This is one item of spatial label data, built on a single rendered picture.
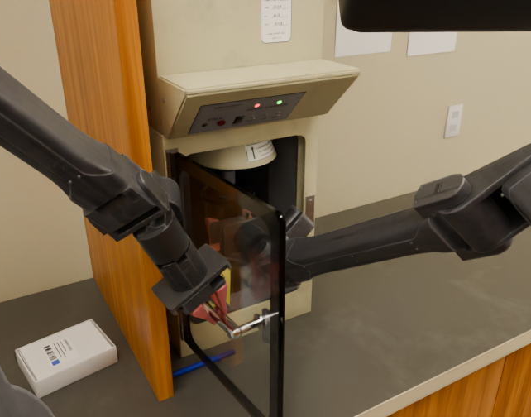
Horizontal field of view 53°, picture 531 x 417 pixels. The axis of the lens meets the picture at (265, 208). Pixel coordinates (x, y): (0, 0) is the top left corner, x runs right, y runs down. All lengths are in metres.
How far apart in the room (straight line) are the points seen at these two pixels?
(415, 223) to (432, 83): 1.23
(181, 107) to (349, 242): 0.32
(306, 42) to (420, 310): 0.67
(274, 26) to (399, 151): 1.00
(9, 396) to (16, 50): 1.02
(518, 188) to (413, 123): 1.26
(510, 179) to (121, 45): 0.52
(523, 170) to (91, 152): 0.47
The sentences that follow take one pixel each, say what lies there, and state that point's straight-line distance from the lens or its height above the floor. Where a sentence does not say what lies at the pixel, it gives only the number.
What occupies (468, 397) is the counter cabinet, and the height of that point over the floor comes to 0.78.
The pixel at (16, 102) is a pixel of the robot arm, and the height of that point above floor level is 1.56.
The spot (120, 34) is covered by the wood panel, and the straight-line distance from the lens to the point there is 0.77.
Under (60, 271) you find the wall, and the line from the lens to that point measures 1.45.
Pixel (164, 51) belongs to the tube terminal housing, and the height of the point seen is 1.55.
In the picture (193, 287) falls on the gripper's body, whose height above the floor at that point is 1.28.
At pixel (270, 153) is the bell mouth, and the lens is 1.06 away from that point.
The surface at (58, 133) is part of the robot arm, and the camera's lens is 0.57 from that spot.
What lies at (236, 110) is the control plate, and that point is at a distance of 0.87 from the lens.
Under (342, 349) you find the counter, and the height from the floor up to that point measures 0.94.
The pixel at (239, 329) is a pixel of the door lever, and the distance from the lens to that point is 0.77.
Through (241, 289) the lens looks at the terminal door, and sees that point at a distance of 0.81.
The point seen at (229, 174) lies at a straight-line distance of 1.09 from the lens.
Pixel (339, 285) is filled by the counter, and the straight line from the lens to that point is 1.36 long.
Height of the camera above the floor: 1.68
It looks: 25 degrees down
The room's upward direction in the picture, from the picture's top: straight up
